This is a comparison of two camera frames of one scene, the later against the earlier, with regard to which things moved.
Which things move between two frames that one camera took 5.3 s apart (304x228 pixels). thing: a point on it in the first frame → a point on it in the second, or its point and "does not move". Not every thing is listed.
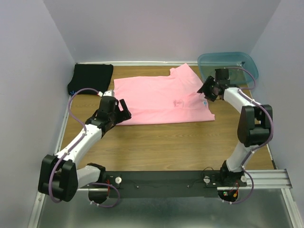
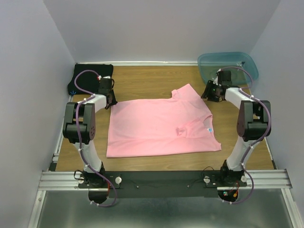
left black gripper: x=121 y=112 → x=111 y=99
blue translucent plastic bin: x=242 y=69 does not move
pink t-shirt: x=173 y=99 → x=177 y=124
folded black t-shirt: x=97 y=76 does not move
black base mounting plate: x=167 y=184 does not move
